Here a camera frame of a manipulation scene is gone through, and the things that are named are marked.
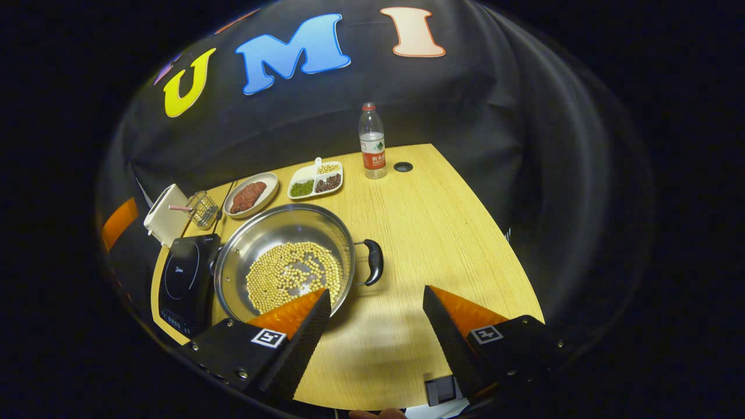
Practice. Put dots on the clear plastic water bottle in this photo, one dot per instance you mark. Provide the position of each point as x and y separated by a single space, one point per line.
372 151

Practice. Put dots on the pink striped straw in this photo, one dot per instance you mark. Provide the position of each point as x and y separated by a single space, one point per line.
179 208

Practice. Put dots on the black induction cooktop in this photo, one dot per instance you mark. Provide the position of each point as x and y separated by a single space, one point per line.
186 279

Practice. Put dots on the red meat slices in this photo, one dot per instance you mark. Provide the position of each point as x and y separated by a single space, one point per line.
247 196

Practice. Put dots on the black table grommet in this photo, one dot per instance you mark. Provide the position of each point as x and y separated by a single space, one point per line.
403 167

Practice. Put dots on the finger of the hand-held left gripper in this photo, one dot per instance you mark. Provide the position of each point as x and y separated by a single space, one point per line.
119 224

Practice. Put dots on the grey box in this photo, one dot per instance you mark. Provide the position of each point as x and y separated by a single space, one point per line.
442 390

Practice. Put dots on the white divided bean dish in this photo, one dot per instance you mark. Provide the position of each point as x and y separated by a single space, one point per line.
315 181

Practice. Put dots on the white toaster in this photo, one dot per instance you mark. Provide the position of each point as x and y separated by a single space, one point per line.
166 218

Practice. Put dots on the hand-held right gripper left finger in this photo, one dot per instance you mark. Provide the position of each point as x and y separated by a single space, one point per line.
302 343

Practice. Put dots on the stainless steel pot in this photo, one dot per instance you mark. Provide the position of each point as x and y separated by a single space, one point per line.
273 230

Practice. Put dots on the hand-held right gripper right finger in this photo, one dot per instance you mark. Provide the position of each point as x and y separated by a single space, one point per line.
451 343

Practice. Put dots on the pile of soybeans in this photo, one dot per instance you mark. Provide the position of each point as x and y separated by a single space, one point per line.
273 279

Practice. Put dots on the white round plate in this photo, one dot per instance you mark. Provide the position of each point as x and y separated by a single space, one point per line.
270 183

